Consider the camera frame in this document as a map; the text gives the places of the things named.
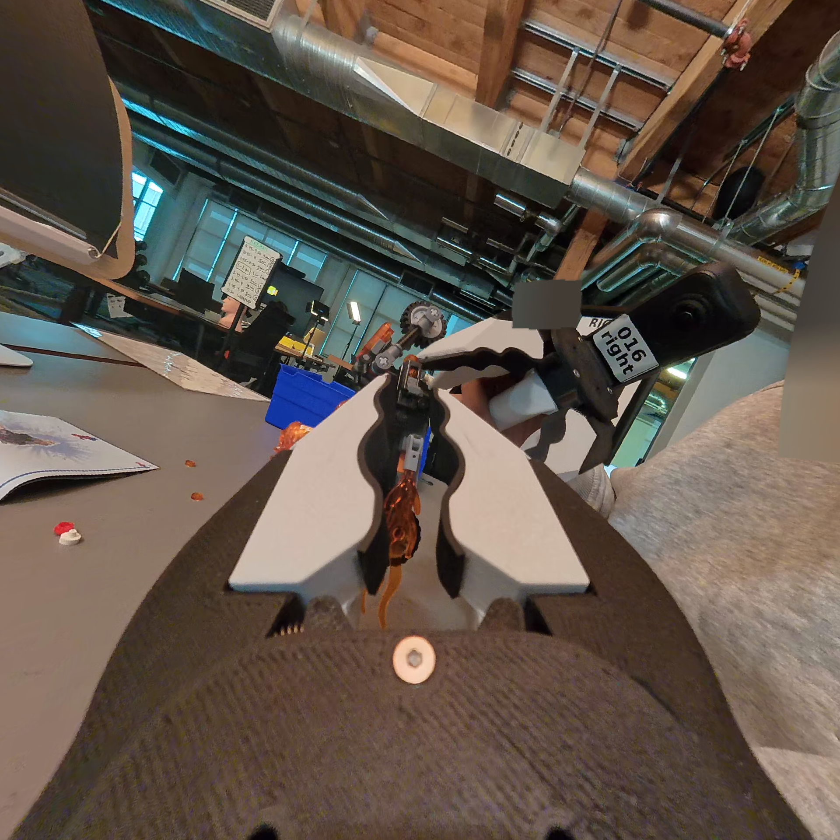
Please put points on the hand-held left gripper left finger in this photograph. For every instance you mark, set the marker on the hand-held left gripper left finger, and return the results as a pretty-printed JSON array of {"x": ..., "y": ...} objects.
[{"x": 308, "y": 518}]

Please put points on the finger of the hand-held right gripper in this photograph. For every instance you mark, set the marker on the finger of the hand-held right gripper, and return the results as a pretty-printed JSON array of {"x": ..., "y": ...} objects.
[
  {"x": 472, "y": 341},
  {"x": 472, "y": 375}
]

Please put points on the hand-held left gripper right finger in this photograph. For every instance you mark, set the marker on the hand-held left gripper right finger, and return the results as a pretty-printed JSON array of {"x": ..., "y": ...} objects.
[{"x": 518, "y": 525}]

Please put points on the lego motorcycle model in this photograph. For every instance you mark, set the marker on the lego motorcycle model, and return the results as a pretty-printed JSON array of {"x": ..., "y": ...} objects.
[{"x": 403, "y": 518}]

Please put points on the person's right forearm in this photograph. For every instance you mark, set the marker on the person's right forearm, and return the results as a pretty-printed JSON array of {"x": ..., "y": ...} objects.
[{"x": 594, "y": 489}]

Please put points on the lego instruction booklet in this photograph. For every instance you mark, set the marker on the lego instruction booklet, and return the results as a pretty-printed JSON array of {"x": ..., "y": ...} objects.
[{"x": 59, "y": 453}]

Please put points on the person's right hand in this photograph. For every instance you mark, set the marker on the person's right hand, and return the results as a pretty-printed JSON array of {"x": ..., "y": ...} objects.
[{"x": 479, "y": 400}]

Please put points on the blue plastic bin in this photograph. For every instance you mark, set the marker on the blue plastic bin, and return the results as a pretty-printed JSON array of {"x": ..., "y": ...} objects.
[{"x": 302, "y": 400}]

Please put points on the black computer monitor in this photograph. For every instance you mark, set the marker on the black computer monitor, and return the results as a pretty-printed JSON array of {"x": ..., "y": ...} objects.
[{"x": 295, "y": 302}]

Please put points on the black office chair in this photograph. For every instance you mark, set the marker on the black office chair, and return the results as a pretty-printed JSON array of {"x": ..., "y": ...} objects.
[{"x": 259, "y": 341}]

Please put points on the printed paper sheet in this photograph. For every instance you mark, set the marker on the printed paper sheet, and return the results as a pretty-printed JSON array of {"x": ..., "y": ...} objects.
[{"x": 177, "y": 367}]

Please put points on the whiteboard with writing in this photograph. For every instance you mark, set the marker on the whiteboard with writing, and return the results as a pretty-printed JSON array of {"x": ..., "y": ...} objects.
[{"x": 250, "y": 272}]

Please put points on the silver ventilation duct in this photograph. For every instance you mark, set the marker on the silver ventilation duct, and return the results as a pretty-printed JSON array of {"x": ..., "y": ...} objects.
[{"x": 459, "y": 124}]

